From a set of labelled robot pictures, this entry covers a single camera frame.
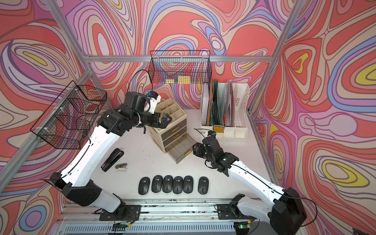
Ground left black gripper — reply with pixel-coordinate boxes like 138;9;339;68
131;111;172;128

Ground black wireless mouse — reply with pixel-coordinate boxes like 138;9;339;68
162;175;173;193
198;176;209;195
151;175;163;193
138;177;150;195
183;175;194;194
172;176;184;194

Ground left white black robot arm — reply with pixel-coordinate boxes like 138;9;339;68
50;91;172;218

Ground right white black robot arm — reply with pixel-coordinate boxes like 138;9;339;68
193;136;307;235

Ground cream drawer organizer cabinet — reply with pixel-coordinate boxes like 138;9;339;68
146;98;188;154

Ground green folder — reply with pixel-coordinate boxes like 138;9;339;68
211;80;227;125

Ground yellow sticky notes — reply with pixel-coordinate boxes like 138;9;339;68
165;75;191;84

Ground white file organizer rack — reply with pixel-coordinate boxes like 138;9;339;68
199;80;250;141

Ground black stapler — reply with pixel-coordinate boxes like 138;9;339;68
101;148;124;172

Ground small silver staple remover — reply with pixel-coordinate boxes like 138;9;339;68
115;163;127;172

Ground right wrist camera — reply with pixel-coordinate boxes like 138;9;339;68
207;130;216;137

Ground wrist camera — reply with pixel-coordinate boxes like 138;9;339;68
146;91;161;114
207;130;216;137

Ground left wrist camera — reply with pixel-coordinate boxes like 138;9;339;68
146;91;161;114

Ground back black wire basket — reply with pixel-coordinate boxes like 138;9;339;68
148;50;212;84

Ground black wire basket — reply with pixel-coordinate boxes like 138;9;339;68
148;50;212;84
30;81;107;149

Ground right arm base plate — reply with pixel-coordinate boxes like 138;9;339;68
214;204;256;221

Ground aluminium front rail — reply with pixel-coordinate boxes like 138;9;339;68
55;198;303;235

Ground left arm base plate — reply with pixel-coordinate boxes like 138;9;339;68
99;204;142;222

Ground left black wire basket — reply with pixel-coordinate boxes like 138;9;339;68
30;81;107;149

